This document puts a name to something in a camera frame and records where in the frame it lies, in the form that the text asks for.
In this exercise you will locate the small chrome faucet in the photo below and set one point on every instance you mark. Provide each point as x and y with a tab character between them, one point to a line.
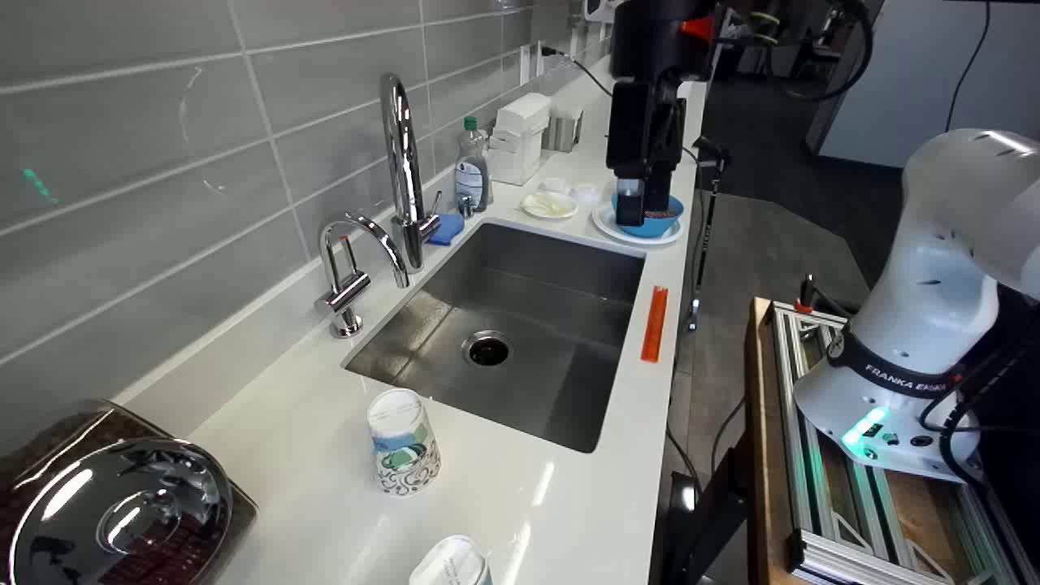
342	271

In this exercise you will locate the white plate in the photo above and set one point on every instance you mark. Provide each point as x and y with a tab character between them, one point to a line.
551	206

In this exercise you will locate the blue sponge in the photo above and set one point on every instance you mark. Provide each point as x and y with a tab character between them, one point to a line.
446	230

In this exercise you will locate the orange strip on counter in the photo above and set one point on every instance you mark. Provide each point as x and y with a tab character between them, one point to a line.
655	327

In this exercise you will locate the tall chrome faucet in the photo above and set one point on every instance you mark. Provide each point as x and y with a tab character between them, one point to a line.
404	168

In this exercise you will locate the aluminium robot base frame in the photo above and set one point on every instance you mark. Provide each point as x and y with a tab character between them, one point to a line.
855	523

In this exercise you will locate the clear soap bottle green cap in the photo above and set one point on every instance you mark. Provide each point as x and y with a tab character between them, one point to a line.
473	170

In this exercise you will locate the stainless steel sink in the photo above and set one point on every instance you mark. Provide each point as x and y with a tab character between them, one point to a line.
519	328

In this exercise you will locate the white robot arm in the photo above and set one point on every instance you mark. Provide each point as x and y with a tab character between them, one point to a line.
970	225

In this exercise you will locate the black camera on stand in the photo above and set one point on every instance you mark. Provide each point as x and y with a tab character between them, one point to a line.
657	45

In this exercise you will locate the blue bowl with beads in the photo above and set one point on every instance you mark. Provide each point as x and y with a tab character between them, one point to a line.
657	230

